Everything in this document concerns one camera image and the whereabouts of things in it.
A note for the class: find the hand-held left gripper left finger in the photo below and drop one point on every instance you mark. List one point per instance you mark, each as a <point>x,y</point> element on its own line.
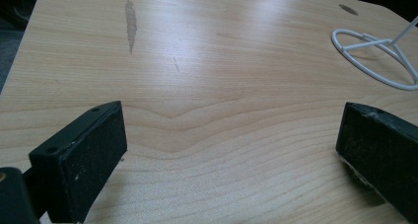
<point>85,158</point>

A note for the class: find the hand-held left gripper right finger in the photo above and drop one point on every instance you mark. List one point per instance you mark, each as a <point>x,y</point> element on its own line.
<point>381,151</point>

